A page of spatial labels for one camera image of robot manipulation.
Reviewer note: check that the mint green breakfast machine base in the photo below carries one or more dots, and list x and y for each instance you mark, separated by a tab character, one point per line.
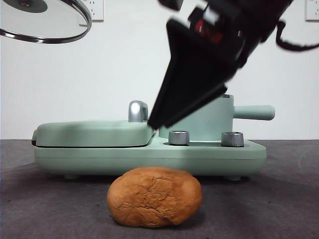
149	161

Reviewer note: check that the white wall socket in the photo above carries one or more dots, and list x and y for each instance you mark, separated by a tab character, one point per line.
98	10
312	10

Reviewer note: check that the glass lid with green knob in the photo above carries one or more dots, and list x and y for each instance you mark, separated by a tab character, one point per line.
42	22

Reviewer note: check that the silver control knob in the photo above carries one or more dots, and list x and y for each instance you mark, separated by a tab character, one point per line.
232	139
178	138

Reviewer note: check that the mint green griddle cover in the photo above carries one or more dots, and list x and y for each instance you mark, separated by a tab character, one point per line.
92	133

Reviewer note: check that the brown potato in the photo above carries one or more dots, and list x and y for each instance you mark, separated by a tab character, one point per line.
154	196

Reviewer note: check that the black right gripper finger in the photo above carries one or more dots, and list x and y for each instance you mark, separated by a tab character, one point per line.
189	69
194	108

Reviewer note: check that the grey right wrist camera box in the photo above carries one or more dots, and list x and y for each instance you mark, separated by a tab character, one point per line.
172	3

